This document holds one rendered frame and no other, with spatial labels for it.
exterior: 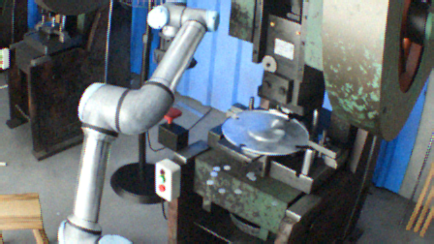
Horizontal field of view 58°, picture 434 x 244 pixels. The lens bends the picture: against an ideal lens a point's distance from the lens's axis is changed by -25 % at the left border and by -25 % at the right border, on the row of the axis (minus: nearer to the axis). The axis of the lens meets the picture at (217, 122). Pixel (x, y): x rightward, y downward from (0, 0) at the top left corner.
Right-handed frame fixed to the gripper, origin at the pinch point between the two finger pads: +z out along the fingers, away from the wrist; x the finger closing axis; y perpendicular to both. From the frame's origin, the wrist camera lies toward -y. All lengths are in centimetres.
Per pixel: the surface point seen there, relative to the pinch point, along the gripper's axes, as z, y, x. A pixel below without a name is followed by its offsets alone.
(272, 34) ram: -25.5, -28.0, -14.4
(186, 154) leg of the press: 20.4, -10.1, 1.8
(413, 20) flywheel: -49, -80, -15
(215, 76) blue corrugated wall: 61, 89, -135
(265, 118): 6.4, -27.1, -17.7
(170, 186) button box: 28.3, -12.4, 12.1
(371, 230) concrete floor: 85, -69, -89
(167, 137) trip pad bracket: 16.8, -1.8, 3.1
